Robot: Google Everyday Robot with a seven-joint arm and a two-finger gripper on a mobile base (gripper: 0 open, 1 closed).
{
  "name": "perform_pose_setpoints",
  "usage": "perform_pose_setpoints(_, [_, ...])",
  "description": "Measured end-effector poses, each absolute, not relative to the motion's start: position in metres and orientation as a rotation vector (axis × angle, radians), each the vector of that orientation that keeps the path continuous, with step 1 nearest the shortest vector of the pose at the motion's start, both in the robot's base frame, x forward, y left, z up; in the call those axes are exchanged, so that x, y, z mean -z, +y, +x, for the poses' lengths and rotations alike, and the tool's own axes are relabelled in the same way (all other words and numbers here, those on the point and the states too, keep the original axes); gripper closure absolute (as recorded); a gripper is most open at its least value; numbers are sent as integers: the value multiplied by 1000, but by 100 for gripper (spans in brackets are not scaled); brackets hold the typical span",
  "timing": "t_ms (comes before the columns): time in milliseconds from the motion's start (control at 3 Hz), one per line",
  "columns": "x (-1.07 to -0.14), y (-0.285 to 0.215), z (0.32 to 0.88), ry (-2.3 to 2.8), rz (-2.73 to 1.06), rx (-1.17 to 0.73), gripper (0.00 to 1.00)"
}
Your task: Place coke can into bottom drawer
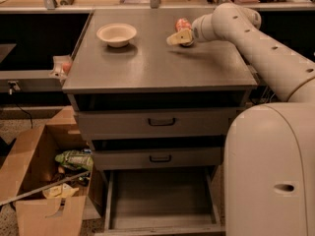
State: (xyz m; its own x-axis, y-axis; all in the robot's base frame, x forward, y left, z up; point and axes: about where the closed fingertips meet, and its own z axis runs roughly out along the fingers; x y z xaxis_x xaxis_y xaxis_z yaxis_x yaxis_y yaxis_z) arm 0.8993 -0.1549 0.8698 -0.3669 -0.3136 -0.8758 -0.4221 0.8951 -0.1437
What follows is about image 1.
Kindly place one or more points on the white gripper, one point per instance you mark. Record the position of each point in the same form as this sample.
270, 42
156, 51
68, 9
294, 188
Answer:
198, 30

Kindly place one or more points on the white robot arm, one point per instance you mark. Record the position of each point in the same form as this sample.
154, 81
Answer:
269, 154

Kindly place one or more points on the grey drawer cabinet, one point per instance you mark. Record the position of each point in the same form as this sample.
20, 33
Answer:
149, 74

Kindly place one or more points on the grey middle drawer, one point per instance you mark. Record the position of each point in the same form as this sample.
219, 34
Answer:
157, 158

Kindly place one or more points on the grey top drawer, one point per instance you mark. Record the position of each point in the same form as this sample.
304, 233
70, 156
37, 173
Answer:
161, 123

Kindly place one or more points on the grey open bottom drawer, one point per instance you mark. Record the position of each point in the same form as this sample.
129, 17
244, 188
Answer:
162, 202

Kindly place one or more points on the white paper bowl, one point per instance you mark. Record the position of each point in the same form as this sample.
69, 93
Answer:
116, 35

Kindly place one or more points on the green chip bag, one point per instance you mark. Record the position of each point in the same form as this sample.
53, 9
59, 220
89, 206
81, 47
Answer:
75, 160

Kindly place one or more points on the long grey metal bar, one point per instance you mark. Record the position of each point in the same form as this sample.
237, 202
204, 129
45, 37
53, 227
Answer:
42, 188

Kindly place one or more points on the yellow snack packet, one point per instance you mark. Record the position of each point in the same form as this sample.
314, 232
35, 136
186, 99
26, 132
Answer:
62, 191

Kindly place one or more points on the brown cardboard box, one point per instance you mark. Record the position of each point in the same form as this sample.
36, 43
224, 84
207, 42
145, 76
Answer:
31, 165

